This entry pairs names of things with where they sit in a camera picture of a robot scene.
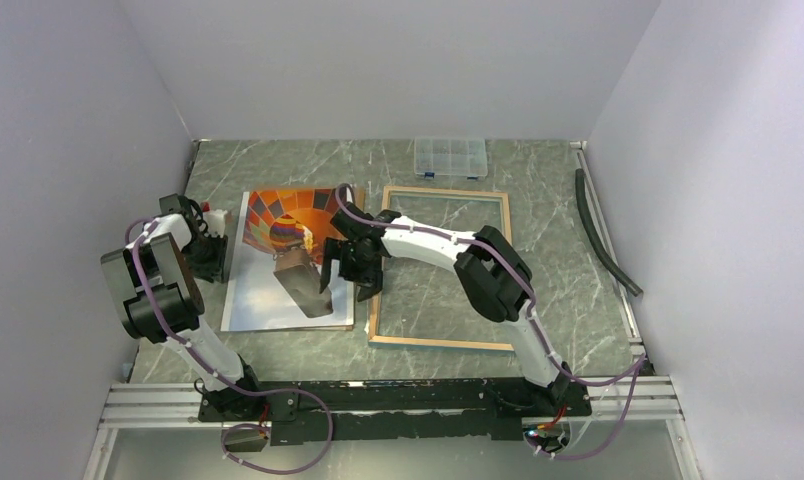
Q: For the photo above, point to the blue picture frame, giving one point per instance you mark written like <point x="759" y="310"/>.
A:
<point x="423" y="305"/>

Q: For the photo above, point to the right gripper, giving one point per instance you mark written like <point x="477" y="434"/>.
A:
<point x="332" y="252"/>

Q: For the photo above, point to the aluminium rail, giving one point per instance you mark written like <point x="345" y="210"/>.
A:
<point x="181" y="405"/>

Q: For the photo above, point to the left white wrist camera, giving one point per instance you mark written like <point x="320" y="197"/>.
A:
<point x="217" y="221"/>

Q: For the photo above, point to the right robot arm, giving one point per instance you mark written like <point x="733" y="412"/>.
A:
<point x="494" y="278"/>

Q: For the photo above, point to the hot air balloon photo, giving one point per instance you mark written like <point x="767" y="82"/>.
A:
<point x="275" y="270"/>

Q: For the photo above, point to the black base bar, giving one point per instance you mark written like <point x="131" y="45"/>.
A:
<point x="313" y="411"/>

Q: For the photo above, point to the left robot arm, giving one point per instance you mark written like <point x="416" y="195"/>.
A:
<point x="153" y="280"/>

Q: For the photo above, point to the clear plastic organizer box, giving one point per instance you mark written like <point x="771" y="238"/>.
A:
<point x="455" y="157"/>

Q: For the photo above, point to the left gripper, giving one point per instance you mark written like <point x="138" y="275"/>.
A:
<point x="214" y="269"/>

